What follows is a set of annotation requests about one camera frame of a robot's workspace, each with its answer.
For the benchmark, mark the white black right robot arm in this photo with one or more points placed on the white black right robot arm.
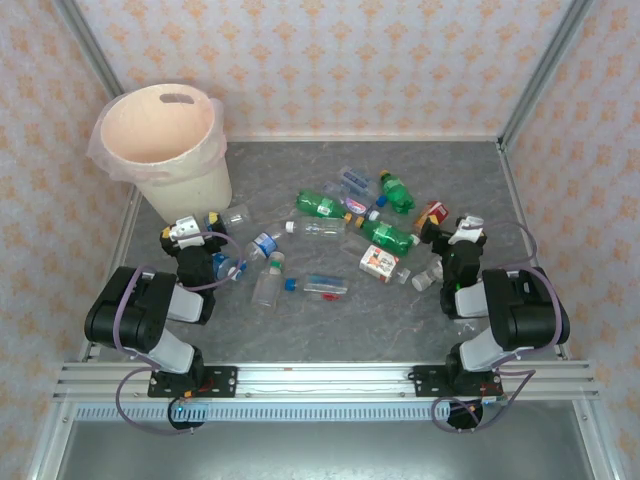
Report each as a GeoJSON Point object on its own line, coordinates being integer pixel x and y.
{"type": "Point", "coordinates": [525, 315]}

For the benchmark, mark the cream plastic bin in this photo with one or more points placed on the cream plastic bin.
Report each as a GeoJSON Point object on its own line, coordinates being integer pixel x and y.
{"type": "Point", "coordinates": [190, 190]}

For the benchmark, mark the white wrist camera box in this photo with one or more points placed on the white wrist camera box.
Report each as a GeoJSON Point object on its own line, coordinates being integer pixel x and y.
{"type": "Point", "coordinates": [467, 228]}
{"type": "Point", "coordinates": [185, 230]}

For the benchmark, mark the grey metal shelf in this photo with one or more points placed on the grey metal shelf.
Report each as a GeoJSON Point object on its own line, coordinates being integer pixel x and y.
{"type": "Point", "coordinates": [320, 450]}

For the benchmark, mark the small red plastic piece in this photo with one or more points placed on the small red plastic piece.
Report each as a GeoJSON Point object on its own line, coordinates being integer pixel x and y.
{"type": "Point", "coordinates": [330, 298]}

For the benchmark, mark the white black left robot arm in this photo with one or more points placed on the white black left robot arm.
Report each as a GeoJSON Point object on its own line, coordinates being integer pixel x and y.
{"type": "Point", "coordinates": [125, 315]}

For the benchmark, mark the small green bottle yellow cap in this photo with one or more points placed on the small green bottle yellow cap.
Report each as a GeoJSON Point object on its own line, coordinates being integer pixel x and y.
{"type": "Point", "coordinates": [397, 194]}

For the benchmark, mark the white red drink carton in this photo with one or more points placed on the white red drink carton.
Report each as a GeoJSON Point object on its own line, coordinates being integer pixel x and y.
{"type": "Point", "coordinates": [377, 261]}

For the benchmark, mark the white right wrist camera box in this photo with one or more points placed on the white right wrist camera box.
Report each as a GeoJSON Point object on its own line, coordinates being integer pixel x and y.
{"type": "Point", "coordinates": [467, 228]}

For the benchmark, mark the clear bottle purple label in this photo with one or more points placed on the clear bottle purple label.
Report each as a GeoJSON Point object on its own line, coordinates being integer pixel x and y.
{"type": "Point", "coordinates": [354, 204]}

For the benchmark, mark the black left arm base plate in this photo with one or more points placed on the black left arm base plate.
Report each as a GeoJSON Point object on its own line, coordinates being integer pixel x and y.
{"type": "Point", "coordinates": [225, 380]}

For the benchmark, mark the clear bottle green label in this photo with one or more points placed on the clear bottle green label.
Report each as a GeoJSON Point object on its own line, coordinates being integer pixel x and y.
{"type": "Point", "coordinates": [266, 290]}

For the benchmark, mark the clear soda water bottle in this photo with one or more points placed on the clear soda water bottle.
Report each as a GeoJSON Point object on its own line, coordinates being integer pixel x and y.
{"type": "Point", "coordinates": [356, 178]}

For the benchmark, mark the short clear bottle white cap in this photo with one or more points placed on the short clear bottle white cap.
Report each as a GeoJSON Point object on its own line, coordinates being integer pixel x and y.
{"type": "Point", "coordinates": [425, 280]}

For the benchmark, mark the clear bottle wide blue label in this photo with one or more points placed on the clear bottle wide blue label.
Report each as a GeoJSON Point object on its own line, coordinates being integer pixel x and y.
{"type": "Point", "coordinates": [265, 244]}

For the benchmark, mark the aluminium frame post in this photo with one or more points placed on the aluminium frame post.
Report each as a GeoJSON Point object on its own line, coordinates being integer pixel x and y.
{"type": "Point", "coordinates": [82, 50]}
{"type": "Point", "coordinates": [545, 65]}

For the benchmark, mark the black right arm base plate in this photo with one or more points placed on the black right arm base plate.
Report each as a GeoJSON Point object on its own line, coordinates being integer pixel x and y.
{"type": "Point", "coordinates": [425, 380]}

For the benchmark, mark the red drink can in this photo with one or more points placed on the red drink can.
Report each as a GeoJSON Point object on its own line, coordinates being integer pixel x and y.
{"type": "Point", "coordinates": [434, 211]}

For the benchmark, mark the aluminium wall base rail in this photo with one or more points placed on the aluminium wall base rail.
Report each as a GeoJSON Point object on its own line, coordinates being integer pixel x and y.
{"type": "Point", "coordinates": [360, 138]}

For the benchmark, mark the large green bottle white label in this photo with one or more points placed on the large green bottle white label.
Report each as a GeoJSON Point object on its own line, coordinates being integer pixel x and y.
{"type": "Point", "coordinates": [312, 202]}

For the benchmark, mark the clear bottle blue cap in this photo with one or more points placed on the clear bottle blue cap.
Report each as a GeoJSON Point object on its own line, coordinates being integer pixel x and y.
{"type": "Point", "coordinates": [235, 270]}

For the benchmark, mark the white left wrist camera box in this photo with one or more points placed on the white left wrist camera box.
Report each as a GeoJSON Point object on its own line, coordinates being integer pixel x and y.
{"type": "Point", "coordinates": [185, 230]}

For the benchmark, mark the aluminium mounting rail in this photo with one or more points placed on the aluminium mounting rail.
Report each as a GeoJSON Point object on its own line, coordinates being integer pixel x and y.
{"type": "Point", "coordinates": [325, 382]}

